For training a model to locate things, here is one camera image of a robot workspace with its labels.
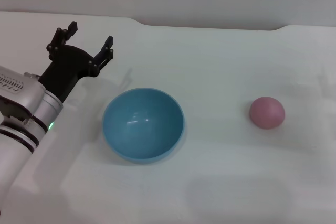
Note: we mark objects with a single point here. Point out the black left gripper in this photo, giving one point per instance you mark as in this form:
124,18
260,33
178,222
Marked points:
64,66

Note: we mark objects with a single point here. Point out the blue bowl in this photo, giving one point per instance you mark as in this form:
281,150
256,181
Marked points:
143,127

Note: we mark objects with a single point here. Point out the pink peach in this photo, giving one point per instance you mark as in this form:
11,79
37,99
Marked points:
266,112

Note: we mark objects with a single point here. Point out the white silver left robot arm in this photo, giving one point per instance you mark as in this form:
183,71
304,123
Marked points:
15,150

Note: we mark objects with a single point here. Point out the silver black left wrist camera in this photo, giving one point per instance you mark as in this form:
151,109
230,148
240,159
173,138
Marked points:
18,90

